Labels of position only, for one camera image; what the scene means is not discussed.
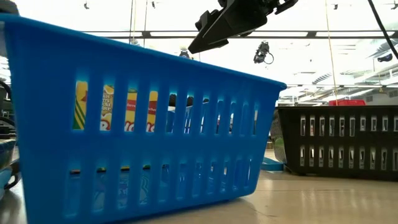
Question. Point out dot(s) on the dark flat ceiling fixture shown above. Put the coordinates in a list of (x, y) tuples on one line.
[(385, 58)]

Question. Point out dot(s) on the blue plastic slotted basket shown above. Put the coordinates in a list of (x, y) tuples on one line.
[(155, 149)]

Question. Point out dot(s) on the black overhead camera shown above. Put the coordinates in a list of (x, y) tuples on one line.
[(261, 53)]

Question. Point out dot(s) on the red storage bin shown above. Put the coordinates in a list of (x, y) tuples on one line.
[(346, 102)]

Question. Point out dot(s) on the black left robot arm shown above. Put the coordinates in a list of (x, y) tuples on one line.
[(7, 6)]

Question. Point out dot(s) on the black plastic slotted basket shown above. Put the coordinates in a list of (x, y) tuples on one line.
[(342, 140)]

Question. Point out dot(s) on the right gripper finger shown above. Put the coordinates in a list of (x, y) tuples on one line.
[(206, 19), (230, 25)]

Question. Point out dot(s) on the teal rubber band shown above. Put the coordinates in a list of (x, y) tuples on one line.
[(272, 165)]

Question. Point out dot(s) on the yellow green crayon box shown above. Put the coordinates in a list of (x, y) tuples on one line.
[(80, 105)]

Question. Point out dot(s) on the small round dark fixture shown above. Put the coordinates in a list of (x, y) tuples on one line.
[(184, 54)]

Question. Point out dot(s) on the grey-blue rubber band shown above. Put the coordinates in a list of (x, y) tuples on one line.
[(6, 152)]

